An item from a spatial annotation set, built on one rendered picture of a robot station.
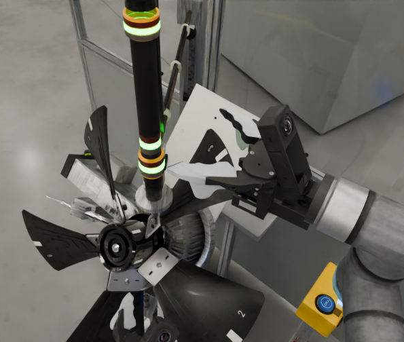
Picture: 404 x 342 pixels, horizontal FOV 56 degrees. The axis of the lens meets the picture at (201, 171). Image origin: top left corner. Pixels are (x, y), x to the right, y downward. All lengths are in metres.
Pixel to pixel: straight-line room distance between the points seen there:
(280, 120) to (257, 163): 0.08
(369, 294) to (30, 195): 2.42
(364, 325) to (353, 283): 0.06
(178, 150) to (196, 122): 0.10
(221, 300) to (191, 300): 0.07
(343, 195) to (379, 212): 0.04
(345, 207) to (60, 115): 2.94
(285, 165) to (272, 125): 0.06
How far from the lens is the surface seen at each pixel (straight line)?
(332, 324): 1.09
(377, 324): 0.54
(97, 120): 1.00
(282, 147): 0.45
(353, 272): 0.57
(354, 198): 0.49
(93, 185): 1.20
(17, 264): 2.47
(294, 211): 0.53
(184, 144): 1.14
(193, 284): 0.92
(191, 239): 1.05
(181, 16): 1.13
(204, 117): 1.12
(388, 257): 0.51
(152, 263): 0.96
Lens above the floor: 2.03
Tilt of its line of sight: 48 degrees down
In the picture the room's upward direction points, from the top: 4 degrees clockwise
